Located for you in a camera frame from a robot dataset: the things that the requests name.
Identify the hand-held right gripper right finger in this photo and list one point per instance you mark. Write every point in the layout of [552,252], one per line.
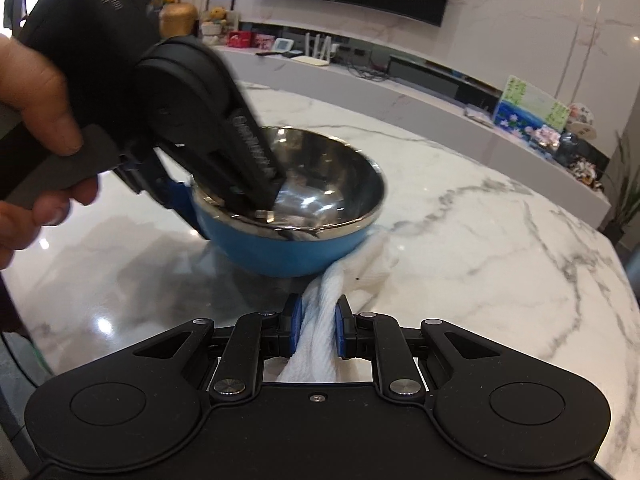
[342,330]

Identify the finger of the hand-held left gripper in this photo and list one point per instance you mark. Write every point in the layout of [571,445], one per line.
[255,160]
[175,195]

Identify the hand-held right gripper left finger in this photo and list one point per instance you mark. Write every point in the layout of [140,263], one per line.
[295,317]

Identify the white cloth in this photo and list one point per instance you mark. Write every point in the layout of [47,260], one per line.
[320,320]

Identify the blue steel bowl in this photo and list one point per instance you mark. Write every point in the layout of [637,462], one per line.
[280,255]

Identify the person's left hand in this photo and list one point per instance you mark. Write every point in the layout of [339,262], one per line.
[40,95]

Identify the golden jar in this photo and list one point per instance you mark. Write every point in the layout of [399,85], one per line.
[176,20]

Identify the yellow plush toy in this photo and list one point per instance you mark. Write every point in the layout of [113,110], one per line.
[216,22]

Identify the black remote control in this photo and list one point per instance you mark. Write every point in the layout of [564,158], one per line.
[269,53]

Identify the white router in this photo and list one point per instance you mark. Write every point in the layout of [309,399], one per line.
[312,57]

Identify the small white clock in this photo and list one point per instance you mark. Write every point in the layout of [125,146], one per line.
[284,46]

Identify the red box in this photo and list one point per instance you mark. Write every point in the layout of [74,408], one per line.
[241,40]

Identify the pink box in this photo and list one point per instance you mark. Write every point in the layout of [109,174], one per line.
[265,41]

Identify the white marble ledge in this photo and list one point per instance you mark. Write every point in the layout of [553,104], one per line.
[450,125]

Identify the black soundbar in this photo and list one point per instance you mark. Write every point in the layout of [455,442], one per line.
[445,80]

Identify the pink flower ornament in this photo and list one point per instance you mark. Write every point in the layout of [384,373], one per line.
[542,140]

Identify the flower painting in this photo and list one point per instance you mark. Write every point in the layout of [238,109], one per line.
[530,107]

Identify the black and white figurines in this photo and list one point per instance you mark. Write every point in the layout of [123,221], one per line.
[590,172]

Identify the potted long-leaf plant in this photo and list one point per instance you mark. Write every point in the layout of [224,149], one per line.
[625,195]

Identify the white fan ornament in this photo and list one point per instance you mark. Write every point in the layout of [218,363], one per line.
[582,122]

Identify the black picture frame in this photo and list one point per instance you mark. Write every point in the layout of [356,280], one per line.
[218,2]

